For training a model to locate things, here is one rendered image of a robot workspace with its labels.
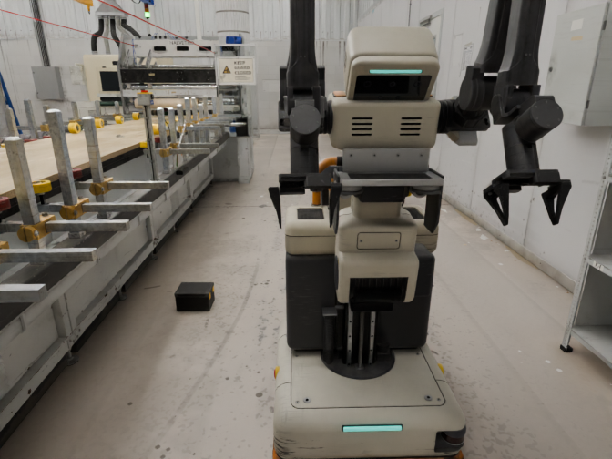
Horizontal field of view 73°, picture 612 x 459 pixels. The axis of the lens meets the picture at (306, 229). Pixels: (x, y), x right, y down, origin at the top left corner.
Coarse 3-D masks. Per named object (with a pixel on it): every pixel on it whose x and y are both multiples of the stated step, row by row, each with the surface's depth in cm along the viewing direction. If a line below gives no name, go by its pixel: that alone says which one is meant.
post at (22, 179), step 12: (12, 144) 123; (12, 156) 124; (24, 156) 126; (12, 168) 125; (24, 168) 126; (24, 180) 126; (24, 192) 128; (24, 204) 129; (36, 204) 132; (24, 216) 130; (36, 216) 132; (36, 240) 133
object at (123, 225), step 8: (0, 224) 135; (8, 224) 135; (16, 224) 135; (48, 224) 136; (56, 224) 136; (64, 224) 136; (72, 224) 136; (80, 224) 136; (88, 224) 136; (96, 224) 136; (104, 224) 136; (112, 224) 136; (120, 224) 136; (128, 224) 139; (0, 232) 137
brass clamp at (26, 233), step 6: (48, 216) 139; (54, 216) 141; (42, 222) 134; (24, 228) 128; (30, 228) 129; (36, 228) 131; (42, 228) 134; (18, 234) 129; (24, 234) 129; (30, 234) 129; (36, 234) 130; (42, 234) 134; (24, 240) 130; (30, 240) 130
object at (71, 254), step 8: (72, 248) 115; (80, 248) 115; (88, 248) 115; (96, 248) 115; (0, 256) 112; (8, 256) 112; (16, 256) 112; (24, 256) 112; (32, 256) 113; (40, 256) 113; (48, 256) 113; (56, 256) 113; (64, 256) 113; (72, 256) 113; (80, 256) 113; (88, 256) 113; (96, 256) 115
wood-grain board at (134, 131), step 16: (112, 128) 365; (128, 128) 365; (144, 128) 365; (32, 144) 266; (48, 144) 266; (80, 144) 266; (112, 144) 266; (128, 144) 266; (0, 160) 207; (32, 160) 207; (48, 160) 207; (80, 160) 207; (0, 176) 171; (32, 176) 171; (48, 176) 171; (0, 192) 145
